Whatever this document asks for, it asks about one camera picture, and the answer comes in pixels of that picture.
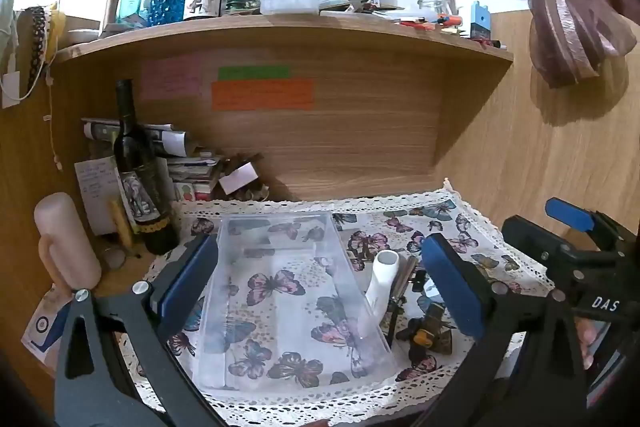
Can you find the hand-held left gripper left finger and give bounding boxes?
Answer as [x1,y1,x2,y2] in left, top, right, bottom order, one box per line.
[52,233,221,427]

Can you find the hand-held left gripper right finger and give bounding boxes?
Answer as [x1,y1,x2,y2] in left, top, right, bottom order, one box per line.
[415,233,593,427]

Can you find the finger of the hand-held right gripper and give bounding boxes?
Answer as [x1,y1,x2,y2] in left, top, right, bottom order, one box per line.
[501,214,571,278]
[545,197,598,234]

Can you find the silver metal cylinder tool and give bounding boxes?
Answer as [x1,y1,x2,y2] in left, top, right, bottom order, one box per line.
[387,256,418,314]

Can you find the black and gold tube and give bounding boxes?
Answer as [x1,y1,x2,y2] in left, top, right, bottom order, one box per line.
[395,304,455,354]

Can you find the white pipe elbow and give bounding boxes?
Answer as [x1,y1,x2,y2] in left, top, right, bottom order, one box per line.
[364,249,401,327]

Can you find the clear plastic container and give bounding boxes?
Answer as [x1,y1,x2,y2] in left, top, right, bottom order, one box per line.
[192,212,398,392]

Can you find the person's right hand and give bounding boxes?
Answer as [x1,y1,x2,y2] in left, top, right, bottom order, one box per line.
[574,317,599,372]

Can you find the small tea light candle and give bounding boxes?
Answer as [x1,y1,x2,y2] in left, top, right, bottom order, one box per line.
[102,244,129,271]

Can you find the butterfly print lace tablecloth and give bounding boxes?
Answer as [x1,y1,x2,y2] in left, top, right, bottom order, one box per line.
[120,179,556,427]

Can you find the stack of books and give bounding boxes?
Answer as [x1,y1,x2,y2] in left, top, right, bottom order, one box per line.
[167,149,224,202]

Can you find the dark wine bottle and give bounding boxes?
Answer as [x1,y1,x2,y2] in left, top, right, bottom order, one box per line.
[114,79,181,256]

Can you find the white handwritten note paper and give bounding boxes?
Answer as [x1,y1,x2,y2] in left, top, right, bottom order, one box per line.
[75,157,122,236]

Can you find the pale pink cylinder candle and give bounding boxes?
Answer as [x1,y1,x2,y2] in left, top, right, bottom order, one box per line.
[34,192,103,289]

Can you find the blue and white card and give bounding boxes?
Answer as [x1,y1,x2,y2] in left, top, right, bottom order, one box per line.
[20,284,72,366]

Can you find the orange sticky note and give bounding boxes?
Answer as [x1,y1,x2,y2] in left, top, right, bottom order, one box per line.
[211,79,316,112]

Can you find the pink sticky note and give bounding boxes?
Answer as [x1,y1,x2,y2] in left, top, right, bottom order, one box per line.
[140,57,204,100]

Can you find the green sticky note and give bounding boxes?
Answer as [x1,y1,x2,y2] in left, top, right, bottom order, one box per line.
[218,66,291,80]

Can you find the blue and white box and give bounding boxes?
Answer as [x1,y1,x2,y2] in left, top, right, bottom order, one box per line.
[470,1,492,40]

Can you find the small clear glass jar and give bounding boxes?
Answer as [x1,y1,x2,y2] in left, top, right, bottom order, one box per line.
[417,0,446,20]

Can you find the wooden shelf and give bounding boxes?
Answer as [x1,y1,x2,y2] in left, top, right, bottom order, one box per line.
[50,13,515,180]

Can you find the white paper tag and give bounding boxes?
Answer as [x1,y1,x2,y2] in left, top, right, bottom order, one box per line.
[0,72,22,108]

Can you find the dark lace ribbon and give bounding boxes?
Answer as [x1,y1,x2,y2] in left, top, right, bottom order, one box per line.
[25,4,49,94]

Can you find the white flat plastic box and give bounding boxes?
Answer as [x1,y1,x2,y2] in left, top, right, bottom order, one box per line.
[260,0,321,16]

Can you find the white earphone cable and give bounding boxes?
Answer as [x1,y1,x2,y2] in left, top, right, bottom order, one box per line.
[46,57,64,170]

